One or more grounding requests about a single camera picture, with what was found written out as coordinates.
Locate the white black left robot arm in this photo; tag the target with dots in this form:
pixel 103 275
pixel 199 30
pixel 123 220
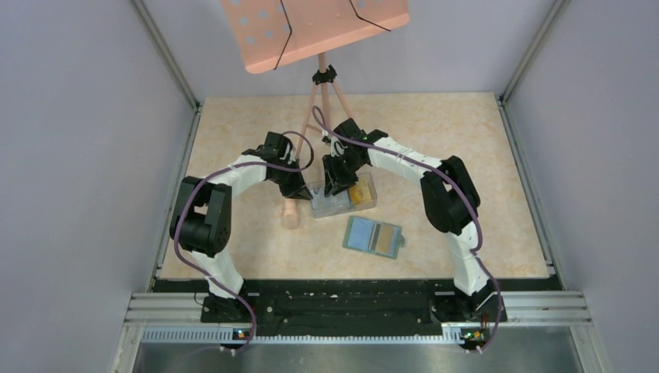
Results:
pixel 201 224

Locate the yellow card in box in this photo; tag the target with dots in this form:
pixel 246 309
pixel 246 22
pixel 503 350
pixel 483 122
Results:
pixel 360 194

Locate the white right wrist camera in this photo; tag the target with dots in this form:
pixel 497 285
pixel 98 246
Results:
pixel 329 140

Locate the white cards in box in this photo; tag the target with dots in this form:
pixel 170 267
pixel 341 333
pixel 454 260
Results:
pixel 325 206

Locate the green leather card holder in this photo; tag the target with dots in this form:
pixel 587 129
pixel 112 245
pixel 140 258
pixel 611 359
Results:
pixel 358 235

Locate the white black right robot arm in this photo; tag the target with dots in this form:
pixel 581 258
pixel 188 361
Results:
pixel 450 198

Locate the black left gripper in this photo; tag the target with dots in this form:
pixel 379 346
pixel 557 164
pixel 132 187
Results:
pixel 298 189

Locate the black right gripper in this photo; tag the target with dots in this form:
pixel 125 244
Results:
pixel 335 180

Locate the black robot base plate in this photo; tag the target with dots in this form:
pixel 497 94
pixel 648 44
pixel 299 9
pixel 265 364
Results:
pixel 365 304

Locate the pink music stand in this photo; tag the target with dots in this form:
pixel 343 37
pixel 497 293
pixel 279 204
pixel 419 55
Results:
pixel 272 34

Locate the clear plastic card box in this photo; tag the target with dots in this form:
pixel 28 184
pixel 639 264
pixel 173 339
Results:
pixel 362 178

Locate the aluminium front rail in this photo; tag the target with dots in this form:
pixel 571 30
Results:
pixel 175 318

